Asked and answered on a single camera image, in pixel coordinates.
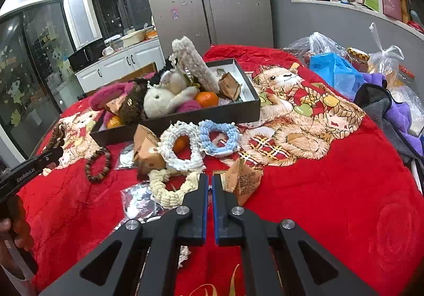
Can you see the orange mandarin in box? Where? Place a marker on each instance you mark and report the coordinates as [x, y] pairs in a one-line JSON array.
[[207, 99]]

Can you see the white mug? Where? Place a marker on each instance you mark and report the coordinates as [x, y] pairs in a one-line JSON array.
[[108, 51]]

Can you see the blue plastic bag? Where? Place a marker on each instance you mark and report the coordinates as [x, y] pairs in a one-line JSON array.
[[338, 73]]

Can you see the cream knitted scrunchie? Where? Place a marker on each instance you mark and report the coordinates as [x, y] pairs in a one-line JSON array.
[[165, 196]]

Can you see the orange mandarin on blanket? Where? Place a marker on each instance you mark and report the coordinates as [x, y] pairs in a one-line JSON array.
[[181, 143]]

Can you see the clear plastic bag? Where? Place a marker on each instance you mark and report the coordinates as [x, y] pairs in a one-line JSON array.
[[317, 43]]

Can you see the white knotted plastic bag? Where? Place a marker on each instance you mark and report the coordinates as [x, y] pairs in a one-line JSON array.
[[385, 61]]

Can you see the brown paper packet in box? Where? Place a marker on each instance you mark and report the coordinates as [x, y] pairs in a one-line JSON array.
[[229, 87]]

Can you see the silver foil sachet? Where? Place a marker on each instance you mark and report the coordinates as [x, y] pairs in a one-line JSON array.
[[125, 158]]

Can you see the pink case on shelf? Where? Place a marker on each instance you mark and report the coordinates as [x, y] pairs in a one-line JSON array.
[[392, 8]]

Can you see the black shallow gift box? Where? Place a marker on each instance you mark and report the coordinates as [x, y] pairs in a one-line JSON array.
[[245, 111]]

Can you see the cream basin on counter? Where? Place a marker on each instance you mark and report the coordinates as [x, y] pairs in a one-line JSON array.
[[133, 38]]

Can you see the brown knitted plush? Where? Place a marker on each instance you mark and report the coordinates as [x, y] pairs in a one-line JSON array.
[[131, 111]]

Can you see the purple towel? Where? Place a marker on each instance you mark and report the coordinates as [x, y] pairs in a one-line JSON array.
[[397, 110]]

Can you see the black microwave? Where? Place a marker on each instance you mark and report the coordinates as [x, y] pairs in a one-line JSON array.
[[87, 55]]

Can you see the brown paper packet front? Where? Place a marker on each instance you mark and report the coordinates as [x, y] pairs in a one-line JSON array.
[[241, 181]]

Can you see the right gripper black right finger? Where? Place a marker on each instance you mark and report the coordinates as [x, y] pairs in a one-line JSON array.
[[279, 258]]

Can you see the dark grey cloth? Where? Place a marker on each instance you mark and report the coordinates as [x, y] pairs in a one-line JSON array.
[[381, 110]]

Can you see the left hand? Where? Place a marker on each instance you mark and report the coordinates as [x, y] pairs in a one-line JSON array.
[[23, 239]]

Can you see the white knitted scrunchie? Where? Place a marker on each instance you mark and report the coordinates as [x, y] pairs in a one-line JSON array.
[[191, 158]]

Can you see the red teddy bear blanket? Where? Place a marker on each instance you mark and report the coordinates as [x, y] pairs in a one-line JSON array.
[[359, 201]]

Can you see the light blue knitted scrunchie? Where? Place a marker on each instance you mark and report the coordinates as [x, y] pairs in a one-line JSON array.
[[218, 139]]

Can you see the orange mandarin left box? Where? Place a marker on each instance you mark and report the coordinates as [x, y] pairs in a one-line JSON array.
[[114, 122]]

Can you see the clear printed sachet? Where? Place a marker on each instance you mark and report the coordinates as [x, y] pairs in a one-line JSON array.
[[138, 203]]

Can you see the brown paper pyramid packet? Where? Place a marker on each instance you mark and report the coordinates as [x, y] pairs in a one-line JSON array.
[[146, 157]]

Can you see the white plush rabbit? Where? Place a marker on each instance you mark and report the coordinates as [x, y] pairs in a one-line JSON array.
[[167, 90]]

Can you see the white kitchen cabinet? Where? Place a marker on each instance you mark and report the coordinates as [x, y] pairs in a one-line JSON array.
[[146, 56]]

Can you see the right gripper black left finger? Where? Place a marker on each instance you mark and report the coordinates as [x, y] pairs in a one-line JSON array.
[[140, 258]]

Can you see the pink plush toy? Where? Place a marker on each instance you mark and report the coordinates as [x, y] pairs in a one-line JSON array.
[[108, 93]]

